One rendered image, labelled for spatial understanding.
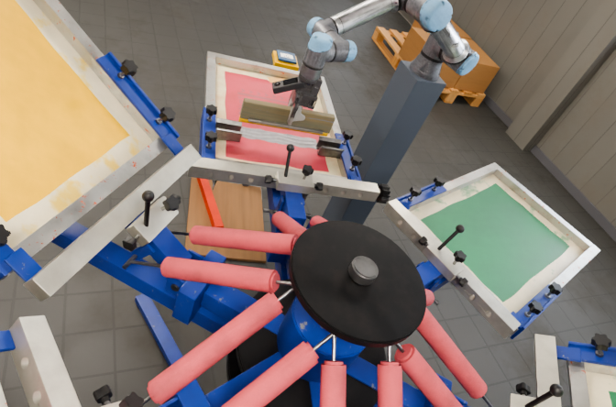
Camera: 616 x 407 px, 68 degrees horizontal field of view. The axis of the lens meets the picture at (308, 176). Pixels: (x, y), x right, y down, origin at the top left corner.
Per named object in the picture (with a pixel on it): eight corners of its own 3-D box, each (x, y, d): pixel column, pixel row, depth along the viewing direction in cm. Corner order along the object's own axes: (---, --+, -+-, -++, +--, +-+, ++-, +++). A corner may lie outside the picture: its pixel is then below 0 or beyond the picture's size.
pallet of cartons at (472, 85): (480, 107, 516) (506, 70, 485) (417, 100, 476) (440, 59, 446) (425, 47, 601) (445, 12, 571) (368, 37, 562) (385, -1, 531)
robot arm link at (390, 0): (411, -34, 177) (302, 16, 166) (430, -21, 171) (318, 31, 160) (409, -7, 186) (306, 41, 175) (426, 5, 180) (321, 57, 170)
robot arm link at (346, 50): (344, 30, 167) (320, 29, 160) (361, 47, 161) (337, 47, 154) (336, 49, 171) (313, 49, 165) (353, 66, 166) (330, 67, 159)
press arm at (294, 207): (279, 189, 159) (283, 179, 155) (295, 192, 160) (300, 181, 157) (284, 227, 146) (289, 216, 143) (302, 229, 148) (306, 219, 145)
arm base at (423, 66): (428, 65, 230) (437, 48, 224) (443, 82, 220) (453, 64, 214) (403, 61, 224) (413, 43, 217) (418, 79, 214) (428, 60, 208)
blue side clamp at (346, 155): (330, 143, 198) (335, 130, 194) (340, 145, 200) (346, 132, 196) (343, 192, 177) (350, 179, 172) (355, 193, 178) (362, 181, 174)
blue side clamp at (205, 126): (200, 120, 181) (203, 106, 176) (213, 123, 182) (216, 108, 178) (197, 171, 159) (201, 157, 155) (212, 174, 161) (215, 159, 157)
